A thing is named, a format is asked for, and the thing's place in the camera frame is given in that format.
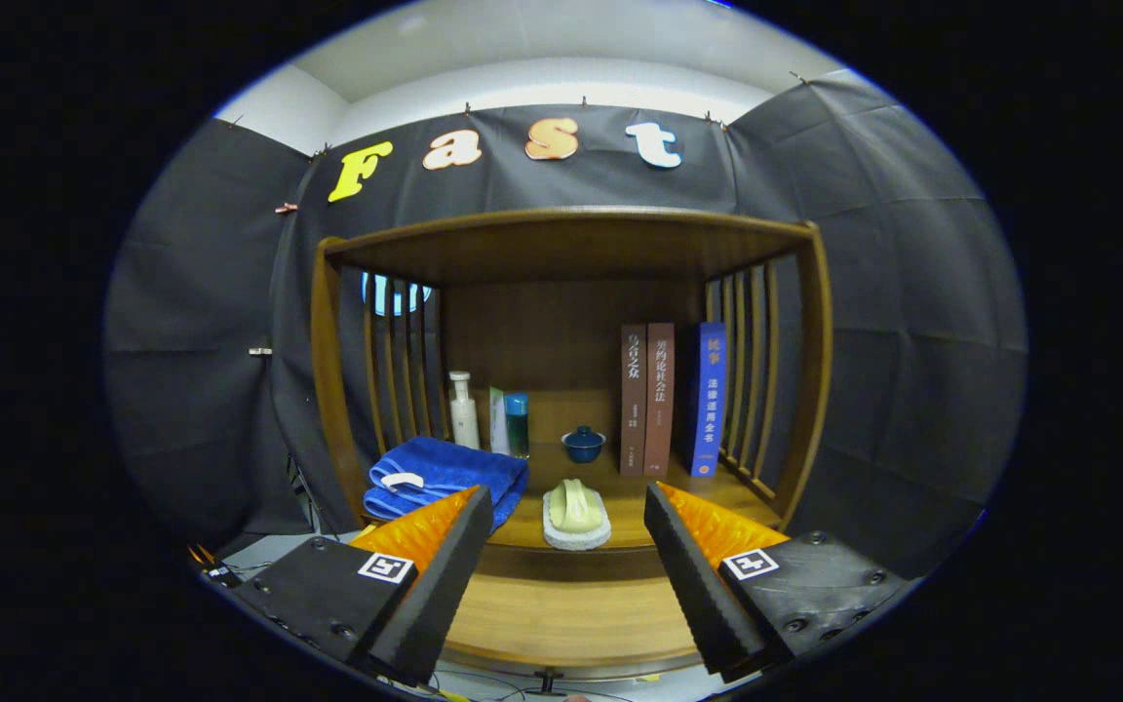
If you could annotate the black backdrop cloth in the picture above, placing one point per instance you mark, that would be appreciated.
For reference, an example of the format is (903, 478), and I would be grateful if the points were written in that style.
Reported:
(912, 292)

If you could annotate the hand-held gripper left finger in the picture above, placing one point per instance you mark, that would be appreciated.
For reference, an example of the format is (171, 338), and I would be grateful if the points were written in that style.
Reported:
(445, 585)

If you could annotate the wooden drawer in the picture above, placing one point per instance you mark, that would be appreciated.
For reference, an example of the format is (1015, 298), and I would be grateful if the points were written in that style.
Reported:
(571, 614)

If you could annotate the thin black stand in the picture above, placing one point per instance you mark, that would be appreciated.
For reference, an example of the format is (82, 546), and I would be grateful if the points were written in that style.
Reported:
(306, 497)

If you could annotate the wooden cabinet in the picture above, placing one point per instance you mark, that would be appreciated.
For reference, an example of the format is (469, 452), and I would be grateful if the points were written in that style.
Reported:
(542, 331)

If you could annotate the white green carton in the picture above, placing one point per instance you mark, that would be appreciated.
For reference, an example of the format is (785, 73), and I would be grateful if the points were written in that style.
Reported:
(496, 424)

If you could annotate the dark brown book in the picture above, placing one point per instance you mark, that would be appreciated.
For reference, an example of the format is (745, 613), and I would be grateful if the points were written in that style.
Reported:
(634, 400)

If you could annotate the teal bottle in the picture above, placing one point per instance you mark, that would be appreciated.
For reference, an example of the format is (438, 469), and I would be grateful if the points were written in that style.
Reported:
(518, 429)

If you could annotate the blue lidded teacup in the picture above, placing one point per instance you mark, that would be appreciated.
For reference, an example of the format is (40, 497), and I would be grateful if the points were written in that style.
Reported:
(583, 446)

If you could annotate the green scrub brush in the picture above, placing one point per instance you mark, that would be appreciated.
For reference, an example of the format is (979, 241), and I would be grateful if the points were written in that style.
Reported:
(576, 507)

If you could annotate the blue book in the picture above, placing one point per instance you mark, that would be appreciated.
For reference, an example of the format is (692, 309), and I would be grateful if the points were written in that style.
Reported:
(710, 400)

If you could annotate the wooden countertop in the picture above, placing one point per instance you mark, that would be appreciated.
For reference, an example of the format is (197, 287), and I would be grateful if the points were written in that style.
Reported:
(625, 487)

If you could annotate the folded blue towel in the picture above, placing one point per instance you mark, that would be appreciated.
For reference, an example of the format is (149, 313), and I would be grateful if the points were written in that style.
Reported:
(454, 468)

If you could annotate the reddish brown book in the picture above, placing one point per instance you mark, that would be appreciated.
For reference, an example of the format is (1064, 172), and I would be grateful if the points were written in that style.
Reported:
(660, 400)

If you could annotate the white pump bottle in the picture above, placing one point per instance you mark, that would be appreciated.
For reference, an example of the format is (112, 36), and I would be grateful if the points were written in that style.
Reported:
(464, 414)

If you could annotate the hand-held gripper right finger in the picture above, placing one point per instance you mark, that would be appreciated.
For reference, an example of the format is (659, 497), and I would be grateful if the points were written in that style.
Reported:
(698, 585)

